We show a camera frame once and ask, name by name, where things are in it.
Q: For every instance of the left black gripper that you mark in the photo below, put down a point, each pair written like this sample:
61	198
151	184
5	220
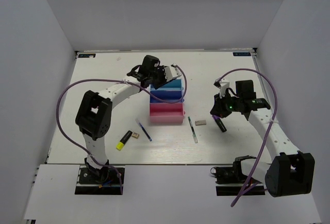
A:
162	70

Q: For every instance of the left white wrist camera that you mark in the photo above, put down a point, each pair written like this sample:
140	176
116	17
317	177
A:
172	73

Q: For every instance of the yellow cap black highlighter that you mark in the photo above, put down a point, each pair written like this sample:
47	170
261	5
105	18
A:
123	140

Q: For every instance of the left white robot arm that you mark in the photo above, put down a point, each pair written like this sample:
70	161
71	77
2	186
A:
95	111

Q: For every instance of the small tan eraser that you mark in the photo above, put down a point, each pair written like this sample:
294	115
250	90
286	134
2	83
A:
135	135

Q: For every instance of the green ink pen refill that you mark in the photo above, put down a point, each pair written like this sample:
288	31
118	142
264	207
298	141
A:
192	129

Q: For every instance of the pink drawer container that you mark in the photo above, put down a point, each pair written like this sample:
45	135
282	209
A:
167	114

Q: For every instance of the blue ink pen refill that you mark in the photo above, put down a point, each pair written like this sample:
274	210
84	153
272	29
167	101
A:
144	130

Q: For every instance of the blue corner label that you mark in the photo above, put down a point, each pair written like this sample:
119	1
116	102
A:
86	55
241	54

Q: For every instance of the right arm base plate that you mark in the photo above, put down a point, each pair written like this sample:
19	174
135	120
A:
229	184

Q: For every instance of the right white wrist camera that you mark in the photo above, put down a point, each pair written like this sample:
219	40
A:
222	85

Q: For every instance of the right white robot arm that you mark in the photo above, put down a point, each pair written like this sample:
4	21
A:
291	171

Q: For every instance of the light blue drawer container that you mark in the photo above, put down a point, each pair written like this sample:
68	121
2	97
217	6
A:
175	85

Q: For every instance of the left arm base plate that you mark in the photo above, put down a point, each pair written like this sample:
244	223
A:
89	184

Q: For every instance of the dark blue drawer container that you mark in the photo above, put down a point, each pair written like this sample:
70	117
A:
170	96

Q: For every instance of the right blue corner label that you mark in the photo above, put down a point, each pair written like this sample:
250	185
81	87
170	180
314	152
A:
241	54

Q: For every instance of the purple cap black highlighter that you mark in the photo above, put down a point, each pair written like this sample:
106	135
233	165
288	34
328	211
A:
219	123

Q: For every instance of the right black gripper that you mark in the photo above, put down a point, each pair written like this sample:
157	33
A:
218	101

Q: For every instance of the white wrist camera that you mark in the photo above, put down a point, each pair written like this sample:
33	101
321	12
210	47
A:
222	85
172	73

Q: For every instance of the left blue corner label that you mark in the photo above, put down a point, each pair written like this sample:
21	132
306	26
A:
86	55

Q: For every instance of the white eraser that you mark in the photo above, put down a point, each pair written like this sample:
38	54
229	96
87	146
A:
200	122

